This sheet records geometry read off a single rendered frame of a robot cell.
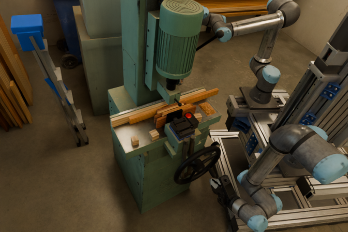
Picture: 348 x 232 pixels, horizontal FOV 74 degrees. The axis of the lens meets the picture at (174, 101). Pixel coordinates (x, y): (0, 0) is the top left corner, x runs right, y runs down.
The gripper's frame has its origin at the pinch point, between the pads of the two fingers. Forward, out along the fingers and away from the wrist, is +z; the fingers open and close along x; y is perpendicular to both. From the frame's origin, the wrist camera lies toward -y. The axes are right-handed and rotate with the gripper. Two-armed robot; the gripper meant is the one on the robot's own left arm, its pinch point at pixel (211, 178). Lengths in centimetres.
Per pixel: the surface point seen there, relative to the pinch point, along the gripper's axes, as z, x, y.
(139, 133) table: 17.8, -27.1, -33.4
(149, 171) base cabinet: 24.1, -25.8, -4.6
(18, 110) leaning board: 154, -97, -32
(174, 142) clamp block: 3.8, -14.7, -28.7
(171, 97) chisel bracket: 14, -7, -47
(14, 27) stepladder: 73, -66, -96
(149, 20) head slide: 15, -9, -86
